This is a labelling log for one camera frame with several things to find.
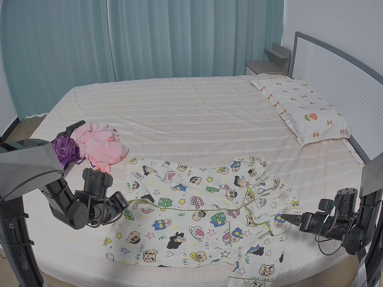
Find grey bedside table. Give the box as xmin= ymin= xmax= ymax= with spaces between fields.
xmin=246 ymin=43 xmax=291 ymax=78

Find pink garment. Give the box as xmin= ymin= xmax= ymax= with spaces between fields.
xmin=72 ymin=122 xmax=129 ymax=173

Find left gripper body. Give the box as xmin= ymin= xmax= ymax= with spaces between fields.
xmin=100 ymin=191 xmax=130 ymax=222

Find white printed pillow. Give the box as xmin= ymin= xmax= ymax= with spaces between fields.
xmin=251 ymin=74 xmax=352 ymax=148

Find bed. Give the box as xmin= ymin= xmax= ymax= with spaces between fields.
xmin=0 ymin=31 xmax=383 ymax=287

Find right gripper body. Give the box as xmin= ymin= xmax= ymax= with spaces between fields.
xmin=299 ymin=211 xmax=345 ymax=239

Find white printed pyjama top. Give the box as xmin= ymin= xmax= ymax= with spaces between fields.
xmin=103 ymin=156 xmax=301 ymax=287

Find black garment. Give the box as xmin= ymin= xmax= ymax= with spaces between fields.
xmin=56 ymin=120 xmax=86 ymax=140

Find purple garment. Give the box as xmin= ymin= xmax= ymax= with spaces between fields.
xmin=51 ymin=136 xmax=86 ymax=170

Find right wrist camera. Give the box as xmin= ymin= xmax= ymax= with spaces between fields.
xmin=318 ymin=199 xmax=335 ymax=215

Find black cable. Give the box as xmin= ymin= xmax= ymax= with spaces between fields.
xmin=317 ymin=236 xmax=345 ymax=256

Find blue-green curtain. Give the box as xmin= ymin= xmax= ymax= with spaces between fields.
xmin=108 ymin=0 xmax=285 ymax=82
xmin=0 ymin=0 xmax=117 ymax=122

